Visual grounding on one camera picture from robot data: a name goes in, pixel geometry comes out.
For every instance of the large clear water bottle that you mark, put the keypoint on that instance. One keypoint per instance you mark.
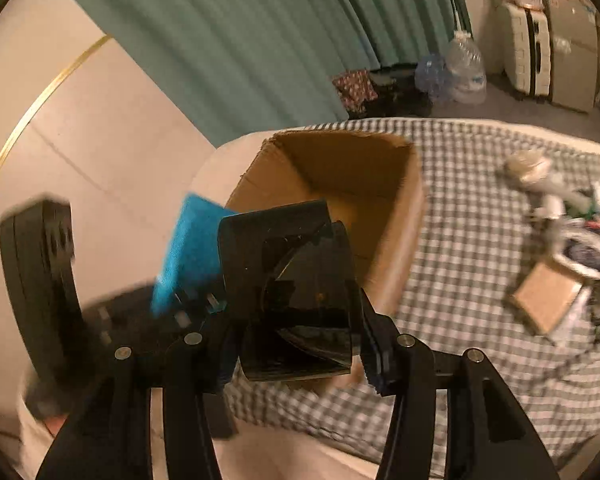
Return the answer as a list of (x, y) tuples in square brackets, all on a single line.
[(464, 62)]

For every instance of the patterned dark bag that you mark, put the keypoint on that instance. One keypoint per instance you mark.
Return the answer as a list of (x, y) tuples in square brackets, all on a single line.
[(356, 91)]

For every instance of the brown cardboard box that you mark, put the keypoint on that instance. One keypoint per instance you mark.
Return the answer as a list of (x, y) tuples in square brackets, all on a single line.
[(371, 184)]

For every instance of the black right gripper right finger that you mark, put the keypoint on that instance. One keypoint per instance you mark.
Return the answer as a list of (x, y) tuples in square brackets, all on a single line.
[(488, 434)]

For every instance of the white cylinder bottle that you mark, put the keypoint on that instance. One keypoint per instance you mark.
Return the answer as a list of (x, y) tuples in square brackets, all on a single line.
[(551, 208)]

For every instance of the blue water bottle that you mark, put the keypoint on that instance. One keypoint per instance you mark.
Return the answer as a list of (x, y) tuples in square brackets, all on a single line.
[(432, 77)]

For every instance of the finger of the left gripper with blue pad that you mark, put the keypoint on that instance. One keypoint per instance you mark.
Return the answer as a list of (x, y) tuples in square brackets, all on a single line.
[(191, 269)]

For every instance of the cream ribbed suitcase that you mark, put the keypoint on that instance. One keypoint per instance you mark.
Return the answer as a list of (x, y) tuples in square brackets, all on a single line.
[(527, 54)]

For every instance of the small grey fridge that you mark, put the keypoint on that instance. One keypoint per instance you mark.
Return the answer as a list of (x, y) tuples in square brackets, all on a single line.
[(574, 54)]

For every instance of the small brown cardboard packet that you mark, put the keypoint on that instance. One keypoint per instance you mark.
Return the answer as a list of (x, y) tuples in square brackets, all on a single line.
[(546, 294)]

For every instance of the shiny black plastic pouch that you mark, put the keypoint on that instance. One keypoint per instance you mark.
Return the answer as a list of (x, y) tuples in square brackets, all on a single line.
[(289, 282)]

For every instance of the checkered bed sheet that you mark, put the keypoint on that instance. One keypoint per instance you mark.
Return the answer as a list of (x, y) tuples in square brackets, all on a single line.
[(475, 246)]

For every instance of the cream plush toy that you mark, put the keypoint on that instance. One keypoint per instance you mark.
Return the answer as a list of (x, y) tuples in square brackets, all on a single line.
[(534, 171)]

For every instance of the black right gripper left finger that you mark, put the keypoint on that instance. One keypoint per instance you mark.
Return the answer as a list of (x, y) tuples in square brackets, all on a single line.
[(188, 354)]

